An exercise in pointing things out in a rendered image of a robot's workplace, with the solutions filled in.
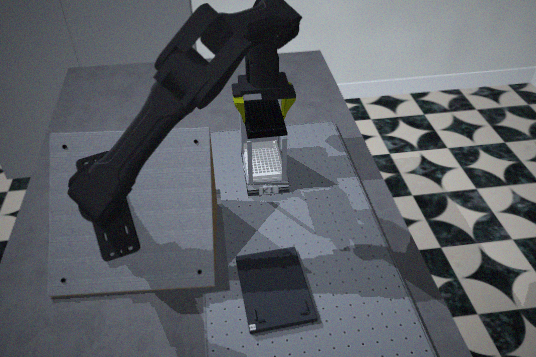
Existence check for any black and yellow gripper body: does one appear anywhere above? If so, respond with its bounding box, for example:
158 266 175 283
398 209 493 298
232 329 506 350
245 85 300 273
232 59 296 100

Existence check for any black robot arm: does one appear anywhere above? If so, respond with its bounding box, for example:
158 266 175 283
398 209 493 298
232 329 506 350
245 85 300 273
67 0 302 261

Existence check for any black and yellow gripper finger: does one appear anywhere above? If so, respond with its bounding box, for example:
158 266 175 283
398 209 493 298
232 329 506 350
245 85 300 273
281 98 296 119
233 97 245 124

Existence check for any white well plate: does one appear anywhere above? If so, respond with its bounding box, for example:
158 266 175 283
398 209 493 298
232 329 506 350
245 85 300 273
243 140 282 182

